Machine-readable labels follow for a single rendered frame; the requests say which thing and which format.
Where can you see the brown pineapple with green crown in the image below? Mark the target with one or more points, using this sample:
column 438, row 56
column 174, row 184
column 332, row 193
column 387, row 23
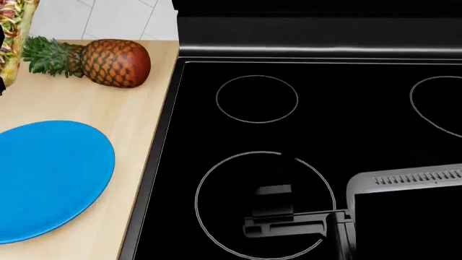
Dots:
column 115, row 63

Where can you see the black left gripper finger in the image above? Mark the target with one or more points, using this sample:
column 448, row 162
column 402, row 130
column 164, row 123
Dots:
column 1, row 34
column 2, row 86

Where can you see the blue round plate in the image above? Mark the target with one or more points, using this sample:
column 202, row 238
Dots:
column 50, row 178

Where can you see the hot dog with toppings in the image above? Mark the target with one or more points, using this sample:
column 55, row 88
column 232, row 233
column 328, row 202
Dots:
column 17, row 32

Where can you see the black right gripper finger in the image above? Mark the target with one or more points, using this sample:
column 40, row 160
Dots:
column 273, row 200

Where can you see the black glass stove cooktop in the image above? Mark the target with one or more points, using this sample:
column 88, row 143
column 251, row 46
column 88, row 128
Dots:
column 325, row 113

